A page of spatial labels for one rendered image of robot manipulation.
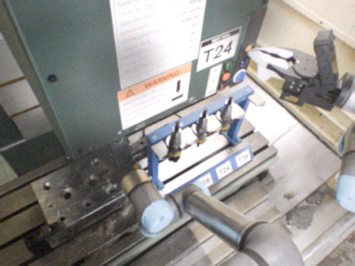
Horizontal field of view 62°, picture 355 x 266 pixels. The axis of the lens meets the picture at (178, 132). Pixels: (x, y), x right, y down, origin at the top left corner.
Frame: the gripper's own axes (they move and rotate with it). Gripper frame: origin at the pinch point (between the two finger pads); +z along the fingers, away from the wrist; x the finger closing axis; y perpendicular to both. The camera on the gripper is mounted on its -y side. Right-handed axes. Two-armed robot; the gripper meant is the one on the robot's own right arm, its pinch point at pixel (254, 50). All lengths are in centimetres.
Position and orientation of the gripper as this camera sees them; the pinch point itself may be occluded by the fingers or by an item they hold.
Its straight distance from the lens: 67.1
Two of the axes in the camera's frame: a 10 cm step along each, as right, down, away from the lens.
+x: 4.3, -7.1, 5.5
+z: -9.0, -3.8, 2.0
